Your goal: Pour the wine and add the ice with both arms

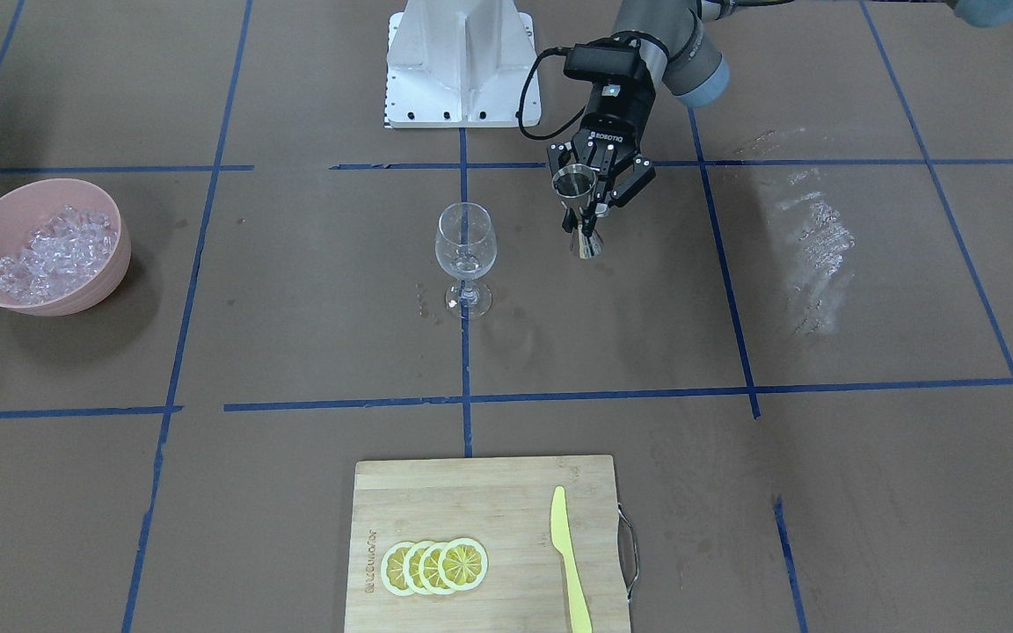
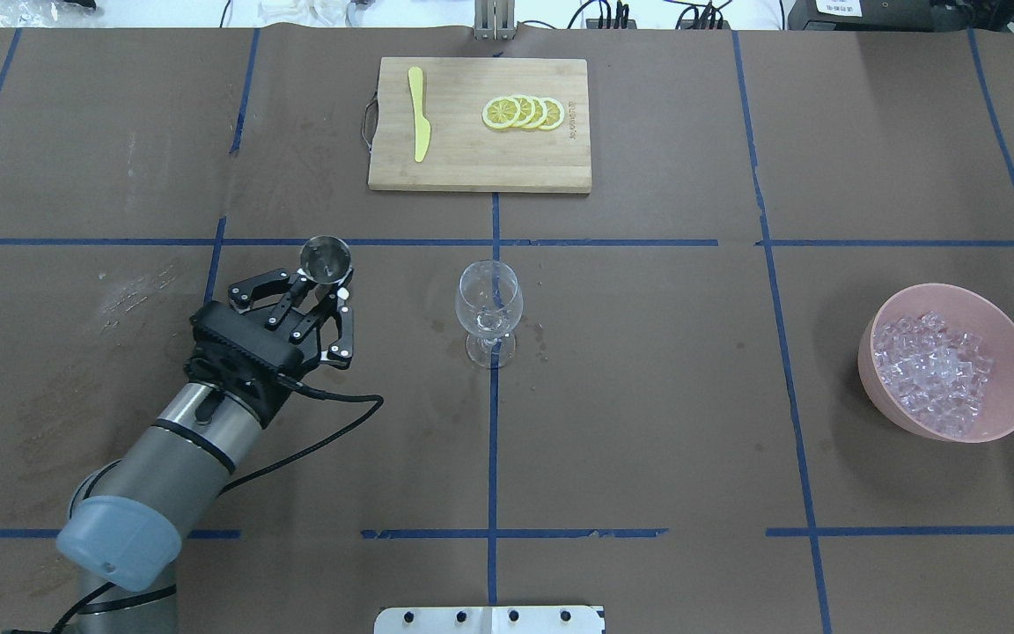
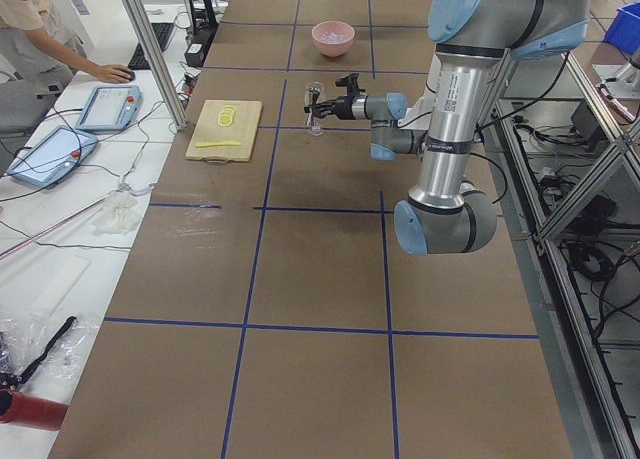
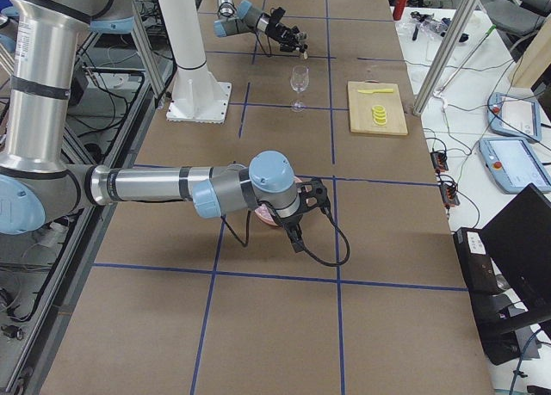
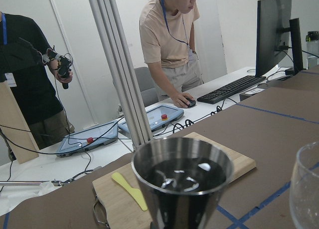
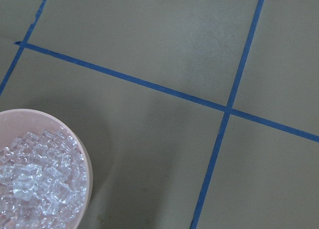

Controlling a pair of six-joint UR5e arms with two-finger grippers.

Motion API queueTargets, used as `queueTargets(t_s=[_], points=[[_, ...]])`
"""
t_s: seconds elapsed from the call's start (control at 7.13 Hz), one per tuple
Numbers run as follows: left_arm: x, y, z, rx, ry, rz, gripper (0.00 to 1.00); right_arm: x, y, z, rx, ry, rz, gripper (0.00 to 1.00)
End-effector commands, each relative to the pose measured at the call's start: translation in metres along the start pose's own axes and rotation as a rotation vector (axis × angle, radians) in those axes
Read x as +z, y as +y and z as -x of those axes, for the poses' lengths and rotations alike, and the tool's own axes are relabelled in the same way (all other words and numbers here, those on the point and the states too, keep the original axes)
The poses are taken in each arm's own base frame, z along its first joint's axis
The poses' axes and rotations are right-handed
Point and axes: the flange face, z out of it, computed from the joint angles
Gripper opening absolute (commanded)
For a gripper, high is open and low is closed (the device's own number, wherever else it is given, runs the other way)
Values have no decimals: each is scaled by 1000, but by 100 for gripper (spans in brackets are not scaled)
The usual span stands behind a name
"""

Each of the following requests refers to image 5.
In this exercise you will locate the steel cocktail jigger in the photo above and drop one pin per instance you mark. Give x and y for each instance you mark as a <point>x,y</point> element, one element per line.
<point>182,181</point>

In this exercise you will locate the clear wine glass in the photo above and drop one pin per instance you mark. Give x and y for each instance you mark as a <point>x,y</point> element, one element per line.
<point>304,189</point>

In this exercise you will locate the right blue teach pendant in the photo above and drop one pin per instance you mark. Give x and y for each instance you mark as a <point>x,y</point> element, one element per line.
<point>160,116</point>

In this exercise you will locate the blue teach pendant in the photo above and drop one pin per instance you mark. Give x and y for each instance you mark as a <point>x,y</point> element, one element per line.
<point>88,139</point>
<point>160,116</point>

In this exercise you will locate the grey office chair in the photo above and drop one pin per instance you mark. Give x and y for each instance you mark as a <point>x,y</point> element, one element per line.
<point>146,86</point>

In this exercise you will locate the black computer mouse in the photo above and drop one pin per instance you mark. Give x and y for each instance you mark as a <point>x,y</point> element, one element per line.
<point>191,103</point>

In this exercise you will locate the person in beige shirt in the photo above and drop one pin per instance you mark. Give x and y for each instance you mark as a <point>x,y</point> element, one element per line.
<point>168,45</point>

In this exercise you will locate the left blue teach pendant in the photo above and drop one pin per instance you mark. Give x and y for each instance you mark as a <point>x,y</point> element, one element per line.
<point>88,139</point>

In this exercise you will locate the yellow plastic knife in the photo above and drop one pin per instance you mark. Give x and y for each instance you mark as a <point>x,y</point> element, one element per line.
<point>135,193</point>

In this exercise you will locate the black keyboard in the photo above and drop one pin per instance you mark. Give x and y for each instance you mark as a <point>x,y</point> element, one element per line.
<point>230,89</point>

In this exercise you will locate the bamboo cutting board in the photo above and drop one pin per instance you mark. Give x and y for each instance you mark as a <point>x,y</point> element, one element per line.
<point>123,211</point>

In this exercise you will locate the black hand controller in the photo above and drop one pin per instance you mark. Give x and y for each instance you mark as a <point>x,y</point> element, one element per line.
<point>63,70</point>

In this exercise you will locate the black computer monitor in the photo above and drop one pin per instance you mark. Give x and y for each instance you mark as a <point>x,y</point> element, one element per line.
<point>277,32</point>

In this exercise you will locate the person in black shirt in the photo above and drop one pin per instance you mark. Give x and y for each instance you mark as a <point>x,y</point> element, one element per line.
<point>33,90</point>

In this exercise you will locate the aluminium frame post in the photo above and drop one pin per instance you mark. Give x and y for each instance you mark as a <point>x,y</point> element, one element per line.
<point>116,50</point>

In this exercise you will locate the metal rod with green handle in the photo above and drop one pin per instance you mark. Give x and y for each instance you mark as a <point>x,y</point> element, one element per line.
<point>28,183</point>

